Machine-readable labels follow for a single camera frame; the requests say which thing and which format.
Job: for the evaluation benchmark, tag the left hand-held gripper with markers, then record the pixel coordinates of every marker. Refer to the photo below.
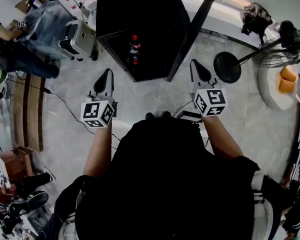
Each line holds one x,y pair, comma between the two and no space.
97,112

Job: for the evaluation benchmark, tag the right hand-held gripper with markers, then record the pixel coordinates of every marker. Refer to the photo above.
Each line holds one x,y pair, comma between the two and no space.
211,101

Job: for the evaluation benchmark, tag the black mini fridge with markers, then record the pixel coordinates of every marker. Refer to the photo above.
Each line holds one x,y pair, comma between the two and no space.
140,6

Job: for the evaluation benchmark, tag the person's left forearm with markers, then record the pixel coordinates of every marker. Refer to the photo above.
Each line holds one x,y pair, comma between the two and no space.
97,151

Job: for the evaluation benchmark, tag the person's right forearm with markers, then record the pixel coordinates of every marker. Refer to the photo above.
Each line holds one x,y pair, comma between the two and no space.
220,141

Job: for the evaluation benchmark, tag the black floor fan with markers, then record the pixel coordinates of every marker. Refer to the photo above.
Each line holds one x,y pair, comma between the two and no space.
227,67

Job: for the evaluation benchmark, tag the black flat box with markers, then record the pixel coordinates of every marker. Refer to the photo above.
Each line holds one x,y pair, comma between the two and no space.
190,116

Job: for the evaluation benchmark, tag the person's black shoe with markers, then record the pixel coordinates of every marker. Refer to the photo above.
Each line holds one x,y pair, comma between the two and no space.
150,116
166,114

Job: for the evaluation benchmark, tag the silver suitcase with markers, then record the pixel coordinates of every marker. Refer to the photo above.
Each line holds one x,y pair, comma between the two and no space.
83,37

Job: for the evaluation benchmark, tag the white low platform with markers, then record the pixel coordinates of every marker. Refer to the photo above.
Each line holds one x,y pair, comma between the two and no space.
225,16

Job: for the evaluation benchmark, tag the white chair with grey cushion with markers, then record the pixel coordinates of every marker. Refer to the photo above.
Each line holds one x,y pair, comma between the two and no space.
91,16

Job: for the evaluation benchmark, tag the dark backpack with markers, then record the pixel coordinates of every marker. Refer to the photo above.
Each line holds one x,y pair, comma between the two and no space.
255,19

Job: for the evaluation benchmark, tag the curved wooden bench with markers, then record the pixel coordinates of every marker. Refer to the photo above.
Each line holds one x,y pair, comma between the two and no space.
30,114

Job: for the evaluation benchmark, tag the clear acrylic table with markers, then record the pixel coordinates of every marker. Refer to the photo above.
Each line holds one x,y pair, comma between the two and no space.
47,26

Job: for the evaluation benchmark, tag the orange cushion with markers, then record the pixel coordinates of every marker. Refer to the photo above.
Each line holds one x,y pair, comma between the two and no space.
286,86
288,74

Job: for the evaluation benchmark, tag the flat cardboard sheet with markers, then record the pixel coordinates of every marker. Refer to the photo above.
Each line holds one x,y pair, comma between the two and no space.
23,5

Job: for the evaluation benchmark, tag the person's black clothing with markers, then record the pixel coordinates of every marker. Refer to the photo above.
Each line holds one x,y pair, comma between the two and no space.
165,184

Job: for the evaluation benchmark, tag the brown cardboard box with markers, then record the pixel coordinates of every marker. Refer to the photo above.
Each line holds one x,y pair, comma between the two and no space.
17,164

